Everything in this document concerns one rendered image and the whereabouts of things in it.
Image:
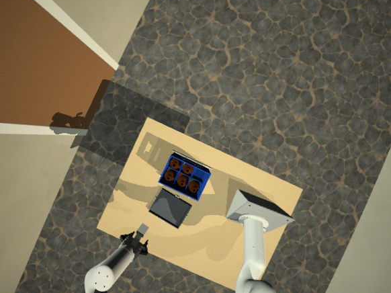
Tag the dark blue crate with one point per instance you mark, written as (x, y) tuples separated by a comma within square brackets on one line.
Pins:
[(200, 174)]

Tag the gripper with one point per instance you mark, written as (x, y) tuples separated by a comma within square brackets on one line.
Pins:
[(139, 249)]

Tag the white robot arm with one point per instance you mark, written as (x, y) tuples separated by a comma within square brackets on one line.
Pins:
[(101, 278)]

